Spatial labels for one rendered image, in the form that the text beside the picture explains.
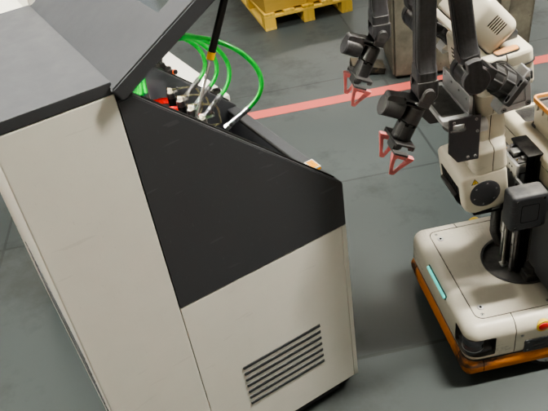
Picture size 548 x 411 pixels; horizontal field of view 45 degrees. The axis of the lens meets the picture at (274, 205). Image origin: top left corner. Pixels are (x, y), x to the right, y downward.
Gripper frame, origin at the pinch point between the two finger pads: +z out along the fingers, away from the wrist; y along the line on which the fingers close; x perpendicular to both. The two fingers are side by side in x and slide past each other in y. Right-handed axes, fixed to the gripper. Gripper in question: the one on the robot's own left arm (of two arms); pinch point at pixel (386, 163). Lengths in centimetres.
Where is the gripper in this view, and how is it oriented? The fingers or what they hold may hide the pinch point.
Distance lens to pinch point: 198.2
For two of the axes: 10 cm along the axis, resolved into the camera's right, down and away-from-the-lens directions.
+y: 1.6, 5.8, -8.0
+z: -3.3, 8.0, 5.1
